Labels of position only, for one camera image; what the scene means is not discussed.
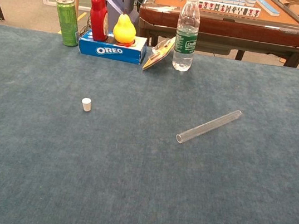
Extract clear glass test tube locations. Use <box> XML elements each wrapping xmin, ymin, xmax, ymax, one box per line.
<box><xmin>175</xmin><ymin>101</ymin><xmax>243</xmax><ymax>153</ymax></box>

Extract small white stopper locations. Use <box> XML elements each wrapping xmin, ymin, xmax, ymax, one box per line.
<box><xmin>80</xmin><ymin>97</ymin><xmax>94</xmax><ymax>113</ymax></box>

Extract yellow blister tool pack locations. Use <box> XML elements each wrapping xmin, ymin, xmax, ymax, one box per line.
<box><xmin>141</xmin><ymin>32</ymin><xmax>177</xmax><ymax>75</ymax></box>

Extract blue carpet table mat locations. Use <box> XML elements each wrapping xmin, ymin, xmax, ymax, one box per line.
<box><xmin>0</xmin><ymin>23</ymin><xmax>299</xmax><ymax>224</ymax></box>

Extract blue Oreo cookie box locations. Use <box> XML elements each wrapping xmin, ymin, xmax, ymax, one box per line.
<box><xmin>76</xmin><ymin>27</ymin><xmax>149</xmax><ymax>66</ymax></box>

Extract clear plastic water bottle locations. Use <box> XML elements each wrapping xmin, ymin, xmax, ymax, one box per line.
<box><xmin>170</xmin><ymin>0</ymin><xmax>204</xmax><ymax>74</ymax></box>

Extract yellow toy pear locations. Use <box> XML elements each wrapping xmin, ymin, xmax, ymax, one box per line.
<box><xmin>111</xmin><ymin>7</ymin><xmax>140</xmax><ymax>46</ymax></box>

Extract red ketchup squeeze bottle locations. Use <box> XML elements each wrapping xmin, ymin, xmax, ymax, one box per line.
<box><xmin>82</xmin><ymin>0</ymin><xmax>114</xmax><ymax>43</ymax></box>

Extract green soda can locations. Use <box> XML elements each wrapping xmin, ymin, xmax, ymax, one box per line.
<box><xmin>50</xmin><ymin>0</ymin><xmax>85</xmax><ymax>48</ymax></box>

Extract brown mahjong table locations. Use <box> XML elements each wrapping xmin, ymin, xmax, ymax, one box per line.
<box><xmin>134</xmin><ymin>0</ymin><xmax>299</xmax><ymax>70</ymax></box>

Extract face-up mahjong tile row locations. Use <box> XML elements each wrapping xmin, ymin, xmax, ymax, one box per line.
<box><xmin>198</xmin><ymin>0</ymin><xmax>262</xmax><ymax>18</ymax></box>

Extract blue-backed mahjong tile row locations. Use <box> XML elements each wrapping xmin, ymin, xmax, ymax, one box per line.
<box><xmin>205</xmin><ymin>0</ymin><xmax>246</xmax><ymax>7</ymax></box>

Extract long blue-backed tile row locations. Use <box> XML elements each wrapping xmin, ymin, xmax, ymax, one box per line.
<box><xmin>251</xmin><ymin>0</ymin><xmax>282</xmax><ymax>17</ymax></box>

